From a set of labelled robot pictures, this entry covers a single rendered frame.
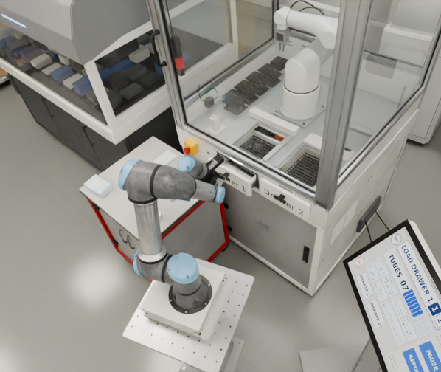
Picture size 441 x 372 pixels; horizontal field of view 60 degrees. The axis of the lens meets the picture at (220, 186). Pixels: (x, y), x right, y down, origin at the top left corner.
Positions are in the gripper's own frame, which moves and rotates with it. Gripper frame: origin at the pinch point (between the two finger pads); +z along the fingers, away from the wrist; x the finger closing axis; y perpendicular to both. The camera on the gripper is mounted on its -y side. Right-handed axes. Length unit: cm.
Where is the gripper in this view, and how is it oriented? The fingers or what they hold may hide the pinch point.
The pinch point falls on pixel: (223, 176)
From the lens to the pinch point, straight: 195.8
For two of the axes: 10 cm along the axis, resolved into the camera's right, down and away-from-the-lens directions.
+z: 4.6, 2.0, 8.6
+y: -4.9, 8.7, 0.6
